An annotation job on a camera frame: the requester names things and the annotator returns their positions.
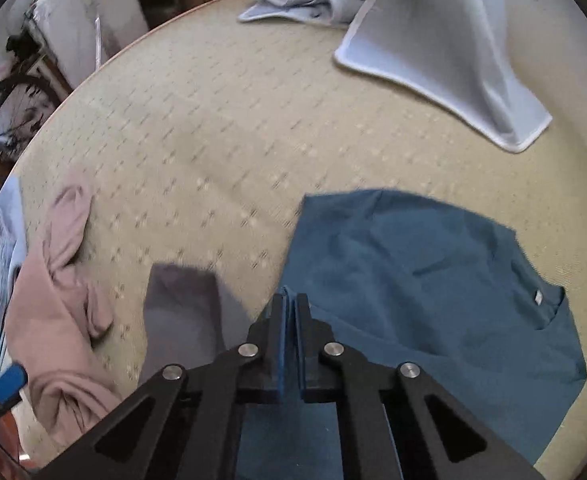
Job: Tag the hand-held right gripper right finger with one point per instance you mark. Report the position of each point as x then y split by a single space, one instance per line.
301 350

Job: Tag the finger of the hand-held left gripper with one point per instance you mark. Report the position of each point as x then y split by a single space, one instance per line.
11 384

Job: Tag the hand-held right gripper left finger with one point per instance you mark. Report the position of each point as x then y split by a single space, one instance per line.
279 350

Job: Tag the dark grey printed shirt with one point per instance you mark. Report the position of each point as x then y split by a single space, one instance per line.
183 310

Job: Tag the teal shirt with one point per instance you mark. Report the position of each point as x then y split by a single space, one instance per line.
398 285

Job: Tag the beige garment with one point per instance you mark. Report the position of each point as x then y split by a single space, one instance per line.
53 340

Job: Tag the light blue blanket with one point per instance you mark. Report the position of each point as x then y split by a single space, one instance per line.
448 35

